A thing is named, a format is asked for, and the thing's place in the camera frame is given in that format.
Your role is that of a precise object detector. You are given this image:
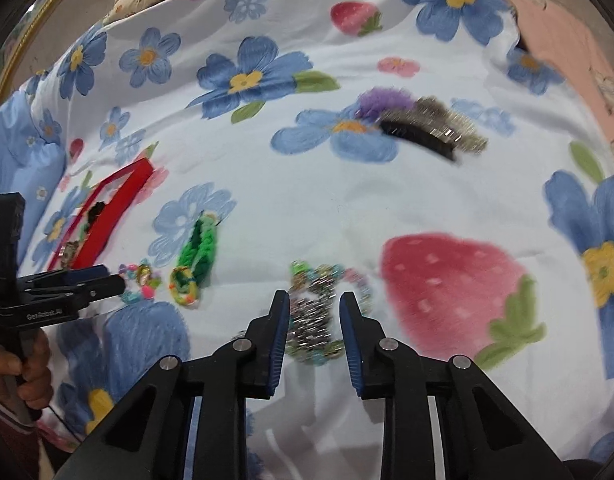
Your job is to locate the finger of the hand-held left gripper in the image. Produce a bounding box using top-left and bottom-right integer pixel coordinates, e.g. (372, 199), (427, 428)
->
(29, 274), (127, 312)
(17, 264), (111, 287)

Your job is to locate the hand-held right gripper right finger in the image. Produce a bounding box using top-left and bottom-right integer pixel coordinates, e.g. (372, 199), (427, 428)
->
(338, 291), (573, 480)

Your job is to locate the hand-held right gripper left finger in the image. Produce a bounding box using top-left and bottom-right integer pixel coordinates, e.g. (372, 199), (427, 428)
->
(52, 290), (293, 480)

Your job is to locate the silver chain bracelet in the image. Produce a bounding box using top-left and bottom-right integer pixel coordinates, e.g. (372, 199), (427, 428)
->
(286, 259), (374, 367)

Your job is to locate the colourful beaded bracelet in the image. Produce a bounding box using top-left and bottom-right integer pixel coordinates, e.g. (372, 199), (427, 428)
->
(118, 259), (164, 304)

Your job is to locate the red shallow box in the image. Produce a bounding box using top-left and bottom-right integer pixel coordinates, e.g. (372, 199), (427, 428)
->
(46, 156), (156, 272)

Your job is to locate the person's left forearm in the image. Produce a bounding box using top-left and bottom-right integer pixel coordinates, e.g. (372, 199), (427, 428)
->
(0, 389), (72, 480)

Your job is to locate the person's left hand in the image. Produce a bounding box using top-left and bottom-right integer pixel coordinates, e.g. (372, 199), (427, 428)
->
(0, 330), (52, 413)

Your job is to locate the light blue pillow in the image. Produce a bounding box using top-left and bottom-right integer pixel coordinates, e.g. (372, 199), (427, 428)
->
(0, 94), (68, 281)

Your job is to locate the floral printed blanket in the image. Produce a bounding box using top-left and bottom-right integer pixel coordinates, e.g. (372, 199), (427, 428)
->
(0, 0), (614, 480)

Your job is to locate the dark claw hair clip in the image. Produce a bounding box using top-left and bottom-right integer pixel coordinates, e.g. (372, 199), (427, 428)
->
(378, 96), (489, 162)

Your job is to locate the purple scrunchie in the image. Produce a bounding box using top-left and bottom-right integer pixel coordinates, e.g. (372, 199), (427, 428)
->
(356, 86), (419, 124)

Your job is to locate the pink printed sheet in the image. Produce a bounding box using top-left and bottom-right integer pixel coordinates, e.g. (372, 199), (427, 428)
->
(474, 0), (614, 181)

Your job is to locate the green braided bracelet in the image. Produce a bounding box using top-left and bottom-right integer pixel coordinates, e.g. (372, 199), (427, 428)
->
(168, 211), (221, 307)

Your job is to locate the gold picture frame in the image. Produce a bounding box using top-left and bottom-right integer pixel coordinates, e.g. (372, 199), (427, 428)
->
(0, 0), (95, 108)

